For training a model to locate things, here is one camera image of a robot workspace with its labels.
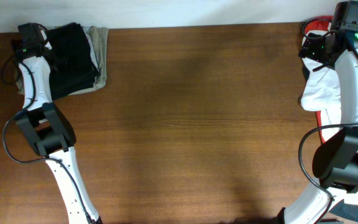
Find black shorts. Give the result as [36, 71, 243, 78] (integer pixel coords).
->
[47, 23, 100, 100]

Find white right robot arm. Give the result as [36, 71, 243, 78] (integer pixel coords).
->
[274, 1, 358, 223]

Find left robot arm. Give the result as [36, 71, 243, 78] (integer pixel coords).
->
[7, 22, 107, 223]

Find red garment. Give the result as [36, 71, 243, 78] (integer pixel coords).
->
[303, 21, 339, 143]

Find white shirt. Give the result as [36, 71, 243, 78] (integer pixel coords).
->
[301, 58, 358, 205]

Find folded khaki shorts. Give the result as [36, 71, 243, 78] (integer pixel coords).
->
[11, 23, 108, 101]

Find dark grey garment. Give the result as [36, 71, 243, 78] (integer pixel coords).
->
[330, 200, 358, 223]

